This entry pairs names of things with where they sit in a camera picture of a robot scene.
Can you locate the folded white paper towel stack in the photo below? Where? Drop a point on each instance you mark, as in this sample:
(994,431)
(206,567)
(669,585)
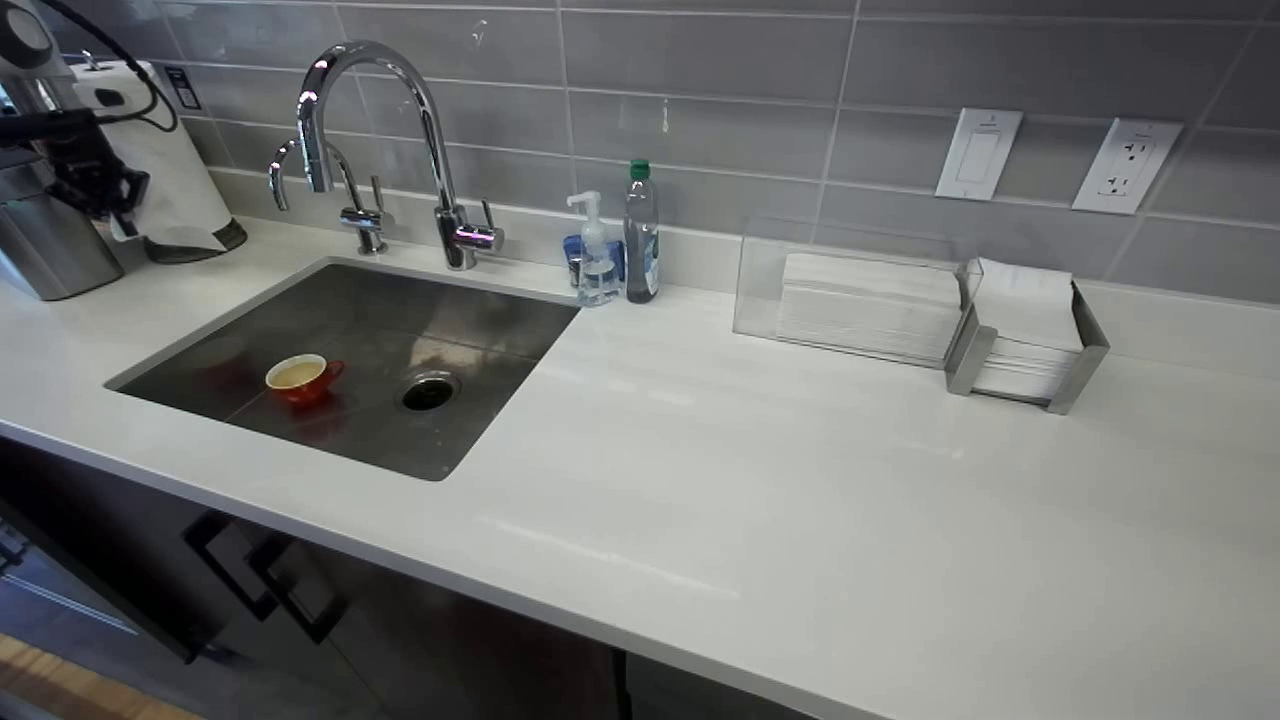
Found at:
(866,311)

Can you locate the dark wall outlet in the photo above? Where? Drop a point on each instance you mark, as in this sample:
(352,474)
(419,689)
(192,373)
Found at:
(180,89)

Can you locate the stainless steel sink basin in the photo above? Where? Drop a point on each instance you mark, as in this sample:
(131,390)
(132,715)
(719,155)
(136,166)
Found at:
(334,314)

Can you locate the white wall outlet plate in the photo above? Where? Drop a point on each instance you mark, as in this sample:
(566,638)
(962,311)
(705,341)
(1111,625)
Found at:
(1124,166)

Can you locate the tall chrome faucet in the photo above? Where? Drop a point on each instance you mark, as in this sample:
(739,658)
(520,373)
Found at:
(459,236)

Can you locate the small red bowl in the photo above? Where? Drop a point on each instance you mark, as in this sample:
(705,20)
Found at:
(303,376)

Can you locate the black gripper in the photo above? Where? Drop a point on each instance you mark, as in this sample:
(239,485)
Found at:
(87,166)

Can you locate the white wall outlet left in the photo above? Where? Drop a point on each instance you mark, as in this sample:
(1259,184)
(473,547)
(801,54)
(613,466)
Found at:
(978,155)

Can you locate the dark paper towel holder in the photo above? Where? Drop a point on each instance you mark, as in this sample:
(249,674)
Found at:
(220,247)

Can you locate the small chrome side faucet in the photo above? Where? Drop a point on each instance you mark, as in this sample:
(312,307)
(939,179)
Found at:
(361,223)

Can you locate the black sink drain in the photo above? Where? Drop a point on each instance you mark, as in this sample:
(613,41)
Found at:
(430,394)

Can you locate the white paper towel roll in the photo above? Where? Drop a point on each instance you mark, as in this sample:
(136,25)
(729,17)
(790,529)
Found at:
(184,184)

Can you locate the clear acrylic towel holder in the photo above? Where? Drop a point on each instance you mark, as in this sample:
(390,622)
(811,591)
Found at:
(756,296)

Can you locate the clear pump soap bottle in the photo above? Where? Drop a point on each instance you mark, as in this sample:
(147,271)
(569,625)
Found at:
(593,263)

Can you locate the green cap dish soap bottle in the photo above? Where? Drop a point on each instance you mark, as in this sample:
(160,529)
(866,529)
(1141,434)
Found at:
(642,242)

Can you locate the white napkin stack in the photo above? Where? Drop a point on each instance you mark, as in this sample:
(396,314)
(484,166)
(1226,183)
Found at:
(1022,307)

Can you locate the dark cabinet front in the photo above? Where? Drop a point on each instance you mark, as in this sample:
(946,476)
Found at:
(441,642)

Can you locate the metal napkin holder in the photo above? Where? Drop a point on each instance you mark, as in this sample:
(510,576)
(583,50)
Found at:
(1085,362)

